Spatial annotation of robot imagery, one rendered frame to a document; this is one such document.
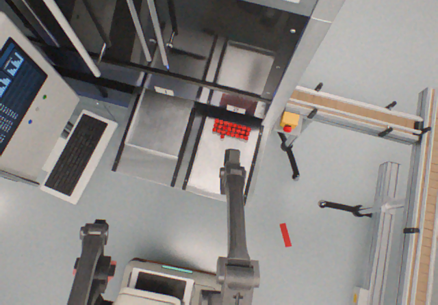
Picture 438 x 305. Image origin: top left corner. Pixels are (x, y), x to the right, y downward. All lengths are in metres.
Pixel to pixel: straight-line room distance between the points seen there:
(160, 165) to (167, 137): 0.14
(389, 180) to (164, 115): 1.32
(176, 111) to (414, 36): 2.22
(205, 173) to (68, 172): 0.66
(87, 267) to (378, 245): 1.57
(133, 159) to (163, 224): 0.92
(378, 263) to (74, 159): 1.67
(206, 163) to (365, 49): 1.88
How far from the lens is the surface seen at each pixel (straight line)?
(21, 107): 1.66
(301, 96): 1.88
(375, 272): 2.27
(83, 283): 1.18
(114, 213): 2.71
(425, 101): 2.12
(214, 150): 1.79
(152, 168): 1.79
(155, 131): 1.83
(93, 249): 1.25
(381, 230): 2.29
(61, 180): 1.95
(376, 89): 3.12
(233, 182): 1.19
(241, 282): 1.00
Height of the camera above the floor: 2.62
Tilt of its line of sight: 75 degrees down
